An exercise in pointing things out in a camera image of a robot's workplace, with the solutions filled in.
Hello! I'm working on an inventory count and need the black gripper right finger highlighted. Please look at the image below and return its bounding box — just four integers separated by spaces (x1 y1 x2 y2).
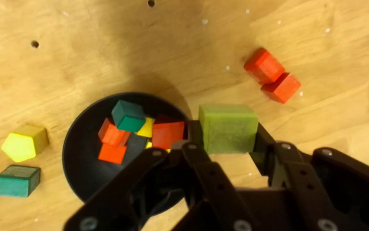
252 123 369 231

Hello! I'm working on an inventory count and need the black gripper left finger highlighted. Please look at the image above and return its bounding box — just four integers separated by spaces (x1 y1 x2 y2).
61 119 263 231

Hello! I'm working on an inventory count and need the lime yellow wooden cube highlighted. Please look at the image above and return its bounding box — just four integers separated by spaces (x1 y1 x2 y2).
197 103 260 155

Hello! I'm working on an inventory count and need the teal wooden cube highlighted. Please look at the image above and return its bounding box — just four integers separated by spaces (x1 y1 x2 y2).
0 164 42 199
110 99 147 133

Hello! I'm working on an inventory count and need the black round bowl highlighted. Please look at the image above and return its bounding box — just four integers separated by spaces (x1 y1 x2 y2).
61 91 191 216

